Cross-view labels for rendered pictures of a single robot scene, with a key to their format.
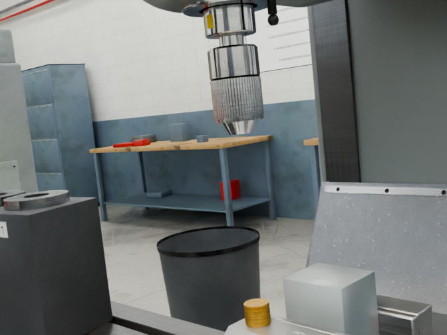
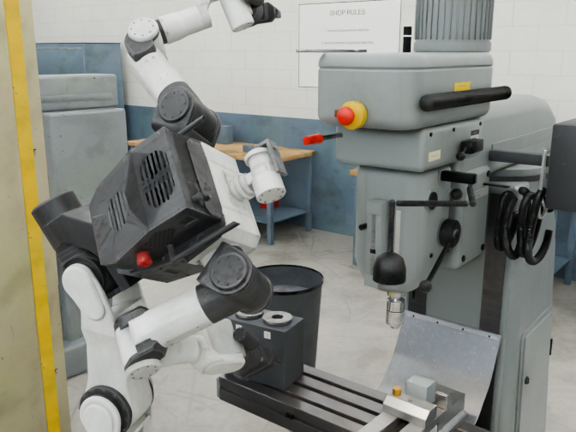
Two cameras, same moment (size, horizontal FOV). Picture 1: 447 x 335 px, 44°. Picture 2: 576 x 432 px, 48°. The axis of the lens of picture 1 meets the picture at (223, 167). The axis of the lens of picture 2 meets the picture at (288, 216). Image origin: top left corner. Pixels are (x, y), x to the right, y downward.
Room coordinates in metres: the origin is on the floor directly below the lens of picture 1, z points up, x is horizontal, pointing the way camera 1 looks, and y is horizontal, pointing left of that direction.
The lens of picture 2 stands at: (-1.02, 0.41, 1.89)
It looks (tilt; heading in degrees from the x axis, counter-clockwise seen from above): 14 degrees down; 355
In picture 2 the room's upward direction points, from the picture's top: straight up
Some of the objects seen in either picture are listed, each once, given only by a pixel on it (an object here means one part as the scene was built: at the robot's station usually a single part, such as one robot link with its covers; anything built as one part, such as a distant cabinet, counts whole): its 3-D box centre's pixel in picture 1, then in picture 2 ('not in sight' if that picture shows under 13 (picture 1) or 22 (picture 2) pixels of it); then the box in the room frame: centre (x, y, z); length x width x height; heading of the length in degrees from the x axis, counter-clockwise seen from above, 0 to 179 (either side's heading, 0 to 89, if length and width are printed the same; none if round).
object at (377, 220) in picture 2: not in sight; (376, 243); (0.45, 0.06, 1.45); 0.04 x 0.04 x 0.21; 47
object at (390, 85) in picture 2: not in sight; (408, 87); (0.54, -0.03, 1.81); 0.47 x 0.26 x 0.16; 137
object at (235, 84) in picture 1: (236, 90); (395, 313); (0.53, -0.02, 1.23); 0.05 x 0.05 x 0.06
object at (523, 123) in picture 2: not in sight; (481, 130); (0.89, -0.36, 1.66); 0.80 x 0.23 x 0.20; 137
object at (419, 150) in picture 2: not in sight; (411, 139); (0.56, -0.05, 1.68); 0.34 x 0.24 x 0.10; 137
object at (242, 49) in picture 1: (232, 52); (395, 300); (0.53, -0.02, 1.26); 0.05 x 0.05 x 0.01
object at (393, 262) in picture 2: not in sight; (389, 266); (0.29, 0.06, 1.44); 0.07 x 0.07 x 0.06
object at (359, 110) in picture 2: not in sight; (352, 115); (0.36, 0.14, 1.76); 0.06 x 0.02 x 0.06; 47
